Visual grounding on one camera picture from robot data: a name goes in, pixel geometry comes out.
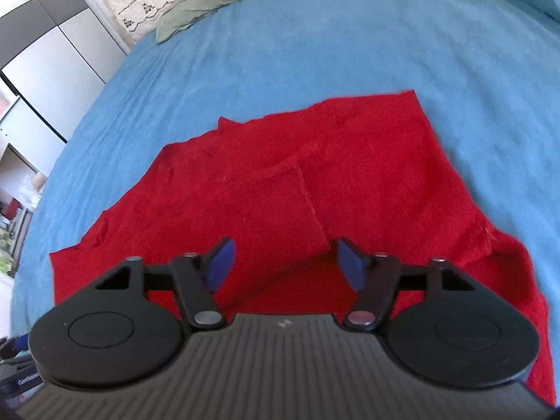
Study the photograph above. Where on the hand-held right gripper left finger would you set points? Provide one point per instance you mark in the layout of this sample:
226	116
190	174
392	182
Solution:
222	263

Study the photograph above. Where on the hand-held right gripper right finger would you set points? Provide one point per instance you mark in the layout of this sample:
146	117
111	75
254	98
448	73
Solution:
352	267

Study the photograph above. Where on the red garment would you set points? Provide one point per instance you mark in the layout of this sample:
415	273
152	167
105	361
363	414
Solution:
262	183

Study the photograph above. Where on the cluttered shelf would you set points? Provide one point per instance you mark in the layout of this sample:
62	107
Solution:
17	210

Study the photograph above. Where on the blue bed sheet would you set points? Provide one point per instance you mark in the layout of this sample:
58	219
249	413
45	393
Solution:
306	43

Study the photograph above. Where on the black and blue object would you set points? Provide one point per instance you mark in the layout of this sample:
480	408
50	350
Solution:
15	365

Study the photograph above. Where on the green pillow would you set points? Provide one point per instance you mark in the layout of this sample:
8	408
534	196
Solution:
205	4

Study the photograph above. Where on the white and grey wardrobe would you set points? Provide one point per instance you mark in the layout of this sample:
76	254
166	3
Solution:
48	48

